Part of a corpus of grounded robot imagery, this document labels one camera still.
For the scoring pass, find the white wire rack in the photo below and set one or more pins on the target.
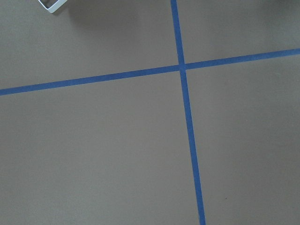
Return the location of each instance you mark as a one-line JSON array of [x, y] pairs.
[[52, 5]]

